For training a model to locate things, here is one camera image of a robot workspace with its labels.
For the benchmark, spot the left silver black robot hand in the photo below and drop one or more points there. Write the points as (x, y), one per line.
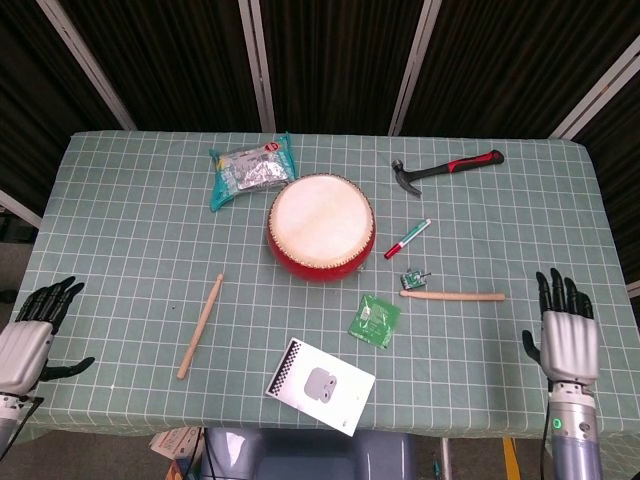
(22, 350)

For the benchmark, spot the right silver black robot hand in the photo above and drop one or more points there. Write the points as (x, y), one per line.
(572, 345)

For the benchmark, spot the wooden drumstick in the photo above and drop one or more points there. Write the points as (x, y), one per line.
(450, 296)
(200, 327)

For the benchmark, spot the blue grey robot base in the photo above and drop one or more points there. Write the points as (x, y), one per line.
(310, 457)

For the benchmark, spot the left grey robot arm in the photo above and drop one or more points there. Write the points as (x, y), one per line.
(6, 420)

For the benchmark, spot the red drum with white skin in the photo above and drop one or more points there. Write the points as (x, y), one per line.
(320, 220)

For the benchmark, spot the green checked tablecloth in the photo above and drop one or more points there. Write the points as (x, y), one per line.
(125, 225)

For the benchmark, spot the white table leg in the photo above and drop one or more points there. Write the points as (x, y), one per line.
(446, 460)

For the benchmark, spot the small green circuit part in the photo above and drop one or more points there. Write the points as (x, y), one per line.
(412, 280)

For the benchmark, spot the white printed cardboard box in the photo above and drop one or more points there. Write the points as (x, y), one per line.
(175, 442)

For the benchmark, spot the green white red marker pen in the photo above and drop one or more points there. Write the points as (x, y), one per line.
(407, 238)

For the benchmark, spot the green foil sachet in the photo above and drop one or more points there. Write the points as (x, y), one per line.
(374, 320)

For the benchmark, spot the black red claw hammer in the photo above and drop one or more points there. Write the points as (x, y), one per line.
(440, 171)

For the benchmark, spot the white earbuds box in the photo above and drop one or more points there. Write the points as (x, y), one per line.
(325, 395)

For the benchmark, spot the teal silver snack packet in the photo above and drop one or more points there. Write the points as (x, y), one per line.
(250, 170)

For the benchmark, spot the white partition post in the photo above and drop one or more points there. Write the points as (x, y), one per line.
(600, 87)
(257, 65)
(415, 65)
(634, 288)
(17, 207)
(87, 65)

